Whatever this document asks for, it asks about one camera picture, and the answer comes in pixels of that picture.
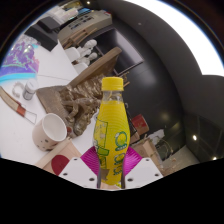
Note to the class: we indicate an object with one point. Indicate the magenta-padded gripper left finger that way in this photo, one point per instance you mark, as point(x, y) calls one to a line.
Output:
point(78, 170)

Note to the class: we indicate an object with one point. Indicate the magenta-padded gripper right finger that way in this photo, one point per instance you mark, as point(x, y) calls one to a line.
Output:
point(140, 170)

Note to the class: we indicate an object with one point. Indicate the yellow drink bottle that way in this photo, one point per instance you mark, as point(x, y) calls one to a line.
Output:
point(111, 123)

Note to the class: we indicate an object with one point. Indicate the flat round red coaster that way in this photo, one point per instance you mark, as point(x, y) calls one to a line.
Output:
point(60, 164)

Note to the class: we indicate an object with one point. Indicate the cardboard box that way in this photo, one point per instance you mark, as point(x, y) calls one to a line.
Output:
point(146, 150)

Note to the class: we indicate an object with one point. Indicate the light wooden drawing board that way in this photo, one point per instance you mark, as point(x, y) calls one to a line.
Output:
point(68, 148)

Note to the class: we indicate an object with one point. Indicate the white spotted mug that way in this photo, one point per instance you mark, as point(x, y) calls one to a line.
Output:
point(46, 140)

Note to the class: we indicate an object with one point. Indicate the red box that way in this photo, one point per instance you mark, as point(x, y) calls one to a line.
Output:
point(140, 122)

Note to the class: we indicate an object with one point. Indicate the round ceiling spotlight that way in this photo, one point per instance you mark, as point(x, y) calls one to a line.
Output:
point(194, 137)

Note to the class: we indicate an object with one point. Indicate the brown carved wood sculpture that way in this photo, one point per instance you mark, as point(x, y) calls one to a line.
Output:
point(80, 103)

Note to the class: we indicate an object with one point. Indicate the small white-lidded jar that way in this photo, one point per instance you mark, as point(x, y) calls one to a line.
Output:
point(29, 90)

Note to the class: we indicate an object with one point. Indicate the wooden easel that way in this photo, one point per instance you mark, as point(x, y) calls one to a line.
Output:
point(78, 36)
point(121, 76)

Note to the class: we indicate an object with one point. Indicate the white chair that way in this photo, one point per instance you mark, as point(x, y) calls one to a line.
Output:
point(81, 68)
point(72, 54)

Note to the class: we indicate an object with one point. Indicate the white plaster bust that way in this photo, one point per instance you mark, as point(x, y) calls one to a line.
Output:
point(91, 56)
point(90, 44)

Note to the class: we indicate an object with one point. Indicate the purple and teal painting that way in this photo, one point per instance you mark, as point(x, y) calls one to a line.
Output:
point(20, 60)

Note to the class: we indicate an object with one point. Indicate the long ceiling light strip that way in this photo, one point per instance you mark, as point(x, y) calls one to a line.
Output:
point(190, 36)

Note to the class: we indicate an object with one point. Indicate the beige cabinet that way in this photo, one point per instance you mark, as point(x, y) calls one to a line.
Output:
point(86, 23)

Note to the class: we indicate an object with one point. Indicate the small black box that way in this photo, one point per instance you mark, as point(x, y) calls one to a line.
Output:
point(49, 23)

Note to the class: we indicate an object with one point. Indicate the black wall screen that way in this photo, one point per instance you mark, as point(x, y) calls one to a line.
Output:
point(123, 53)

